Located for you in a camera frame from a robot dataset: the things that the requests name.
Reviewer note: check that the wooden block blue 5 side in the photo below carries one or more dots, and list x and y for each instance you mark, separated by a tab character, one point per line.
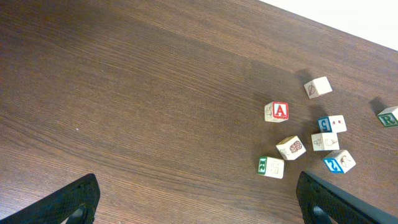
332	124

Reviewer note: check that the wooden block red A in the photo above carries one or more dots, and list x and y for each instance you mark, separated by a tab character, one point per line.
276	112

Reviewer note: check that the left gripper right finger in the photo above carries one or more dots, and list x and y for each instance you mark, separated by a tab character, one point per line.
322	202

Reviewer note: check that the wooden block pineapple green side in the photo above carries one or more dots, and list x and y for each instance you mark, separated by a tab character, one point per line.
291	148

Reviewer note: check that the wooden block blue Z side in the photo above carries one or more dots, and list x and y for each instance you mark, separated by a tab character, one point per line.
339	162

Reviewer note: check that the wooden block red K side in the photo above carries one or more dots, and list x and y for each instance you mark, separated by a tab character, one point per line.
317	87

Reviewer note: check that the plain wooden block green R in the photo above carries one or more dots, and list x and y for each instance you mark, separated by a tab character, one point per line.
271	167

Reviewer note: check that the wooden block blue side centre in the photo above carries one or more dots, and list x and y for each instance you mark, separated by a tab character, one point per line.
325	142

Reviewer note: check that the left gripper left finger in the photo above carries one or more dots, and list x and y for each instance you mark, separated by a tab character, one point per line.
74	203

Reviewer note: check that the wooden block green R side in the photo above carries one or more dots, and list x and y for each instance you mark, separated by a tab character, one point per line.
388	117

